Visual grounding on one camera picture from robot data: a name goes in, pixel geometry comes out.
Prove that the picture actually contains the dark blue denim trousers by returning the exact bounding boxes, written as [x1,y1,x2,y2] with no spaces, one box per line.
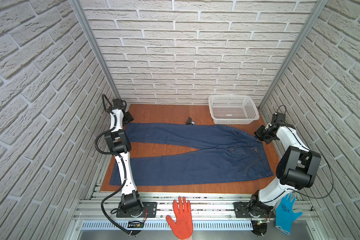
[126,123,273,187]

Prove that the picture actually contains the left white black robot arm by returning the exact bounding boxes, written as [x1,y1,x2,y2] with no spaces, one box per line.
[103,96,144,218]

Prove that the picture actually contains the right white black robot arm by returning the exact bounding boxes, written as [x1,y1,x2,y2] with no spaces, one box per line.
[248,113,321,218]

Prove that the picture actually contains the white plastic laundry basket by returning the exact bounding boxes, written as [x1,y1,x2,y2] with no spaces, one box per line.
[209,95,260,125]

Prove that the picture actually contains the small black clip object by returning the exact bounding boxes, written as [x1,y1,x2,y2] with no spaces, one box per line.
[185,117,195,125]

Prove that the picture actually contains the blue work glove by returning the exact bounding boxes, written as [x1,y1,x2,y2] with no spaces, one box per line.
[275,194,303,235]

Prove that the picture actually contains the black round floor puck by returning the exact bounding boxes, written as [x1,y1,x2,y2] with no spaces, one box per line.
[252,222,268,237]

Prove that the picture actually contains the small black electronics box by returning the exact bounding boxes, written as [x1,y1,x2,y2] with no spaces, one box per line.
[127,221,145,229]

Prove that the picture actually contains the red work glove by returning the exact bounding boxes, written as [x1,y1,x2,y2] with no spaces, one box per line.
[166,197,194,240]

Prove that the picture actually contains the left black corrugated cable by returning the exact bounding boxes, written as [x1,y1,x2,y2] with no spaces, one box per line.
[94,93,145,236]

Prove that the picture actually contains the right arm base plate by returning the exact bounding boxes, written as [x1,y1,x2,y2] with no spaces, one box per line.
[234,202,275,219]

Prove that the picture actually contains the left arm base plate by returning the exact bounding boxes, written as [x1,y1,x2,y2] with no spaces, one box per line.
[116,202,158,219]

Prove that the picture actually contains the aluminium mounting rail frame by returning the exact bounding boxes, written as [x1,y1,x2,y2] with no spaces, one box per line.
[64,191,329,240]

